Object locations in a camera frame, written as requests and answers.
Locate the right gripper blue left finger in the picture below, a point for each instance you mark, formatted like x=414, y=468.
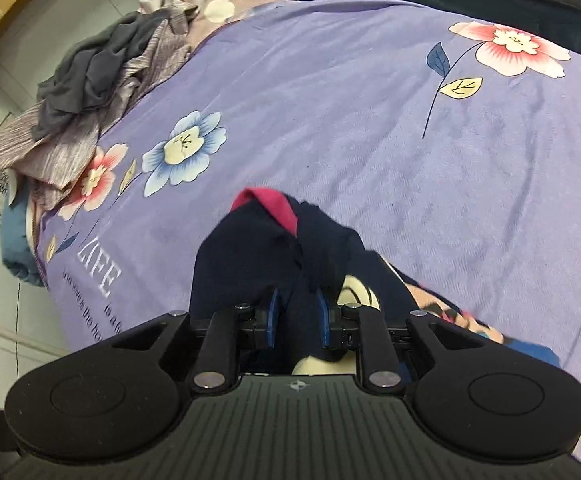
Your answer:
x=266, y=320

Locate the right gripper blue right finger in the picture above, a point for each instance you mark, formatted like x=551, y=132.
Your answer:
x=330, y=325

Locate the navy pink cartoon shirt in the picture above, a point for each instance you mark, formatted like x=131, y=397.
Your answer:
x=271, y=240

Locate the purple floral bed sheet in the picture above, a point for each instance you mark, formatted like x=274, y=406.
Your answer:
x=452, y=147

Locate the teal crumpled blanket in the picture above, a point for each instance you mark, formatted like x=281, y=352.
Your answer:
x=16, y=254

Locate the dark grey crumpled garment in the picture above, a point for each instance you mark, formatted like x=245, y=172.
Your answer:
x=86, y=76

